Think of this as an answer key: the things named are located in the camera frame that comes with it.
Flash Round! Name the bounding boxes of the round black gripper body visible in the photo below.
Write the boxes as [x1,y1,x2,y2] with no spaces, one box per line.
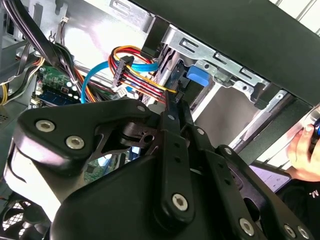
[49,121,238,240]

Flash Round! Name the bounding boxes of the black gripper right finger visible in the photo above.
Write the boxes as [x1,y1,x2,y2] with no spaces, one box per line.
[178,100,313,240]

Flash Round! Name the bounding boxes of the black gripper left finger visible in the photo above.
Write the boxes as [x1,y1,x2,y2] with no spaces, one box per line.
[3,91,196,226]

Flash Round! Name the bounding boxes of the coloured power wire bundle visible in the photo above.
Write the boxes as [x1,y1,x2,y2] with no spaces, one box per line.
[107,45,181,103]

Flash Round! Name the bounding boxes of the person bare hand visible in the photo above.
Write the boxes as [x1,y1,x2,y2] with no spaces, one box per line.
[287,123,320,181]

